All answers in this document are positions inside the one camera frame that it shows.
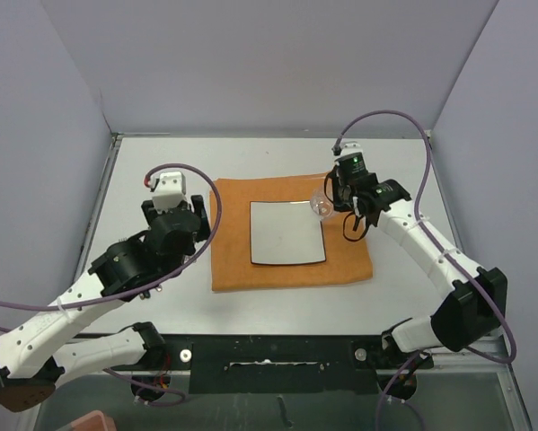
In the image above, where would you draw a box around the clear plastic cup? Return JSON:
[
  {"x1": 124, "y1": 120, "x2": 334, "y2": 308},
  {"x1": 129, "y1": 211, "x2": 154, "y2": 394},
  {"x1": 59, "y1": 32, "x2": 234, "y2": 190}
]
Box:
[{"x1": 310, "y1": 188, "x2": 337, "y2": 222}]

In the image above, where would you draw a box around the white square plate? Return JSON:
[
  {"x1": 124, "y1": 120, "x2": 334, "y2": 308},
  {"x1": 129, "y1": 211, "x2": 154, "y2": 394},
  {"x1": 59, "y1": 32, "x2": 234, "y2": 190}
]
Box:
[{"x1": 250, "y1": 201, "x2": 326, "y2": 266}]

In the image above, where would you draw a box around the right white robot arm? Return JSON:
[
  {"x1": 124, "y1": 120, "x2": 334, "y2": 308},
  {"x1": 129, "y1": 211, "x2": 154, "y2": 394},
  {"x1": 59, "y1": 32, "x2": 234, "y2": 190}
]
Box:
[{"x1": 327, "y1": 149, "x2": 507, "y2": 367}]

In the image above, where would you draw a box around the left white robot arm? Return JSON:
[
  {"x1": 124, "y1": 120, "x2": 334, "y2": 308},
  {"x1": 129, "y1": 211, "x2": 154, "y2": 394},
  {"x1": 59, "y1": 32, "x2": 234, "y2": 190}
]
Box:
[{"x1": 0, "y1": 195, "x2": 210, "y2": 412}]

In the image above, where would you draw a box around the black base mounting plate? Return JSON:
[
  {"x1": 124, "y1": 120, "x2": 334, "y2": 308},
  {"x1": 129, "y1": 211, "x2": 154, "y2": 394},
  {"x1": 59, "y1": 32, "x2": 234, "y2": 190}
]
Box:
[{"x1": 110, "y1": 333, "x2": 434, "y2": 396}]

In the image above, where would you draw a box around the pink box corner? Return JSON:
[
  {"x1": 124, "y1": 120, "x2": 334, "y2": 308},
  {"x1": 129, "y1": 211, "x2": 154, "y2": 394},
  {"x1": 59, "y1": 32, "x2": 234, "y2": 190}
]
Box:
[{"x1": 68, "y1": 410, "x2": 117, "y2": 431}]

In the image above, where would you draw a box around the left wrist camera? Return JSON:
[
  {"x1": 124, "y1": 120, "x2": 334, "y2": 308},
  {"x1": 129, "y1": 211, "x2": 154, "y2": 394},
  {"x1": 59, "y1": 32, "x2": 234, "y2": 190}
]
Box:
[{"x1": 146, "y1": 171, "x2": 186, "y2": 214}]

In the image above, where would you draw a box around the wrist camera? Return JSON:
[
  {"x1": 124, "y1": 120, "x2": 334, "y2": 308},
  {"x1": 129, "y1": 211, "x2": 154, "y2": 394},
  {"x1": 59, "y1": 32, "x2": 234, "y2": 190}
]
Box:
[
  {"x1": 146, "y1": 171, "x2": 186, "y2": 214},
  {"x1": 332, "y1": 141, "x2": 362, "y2": 157}
]

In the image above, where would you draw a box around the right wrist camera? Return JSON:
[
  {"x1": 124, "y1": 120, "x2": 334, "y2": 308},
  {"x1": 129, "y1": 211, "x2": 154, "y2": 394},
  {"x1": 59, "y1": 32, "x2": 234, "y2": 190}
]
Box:
[{"x1": 332, "y1": 141, "x2": 362, "y2": 157}]

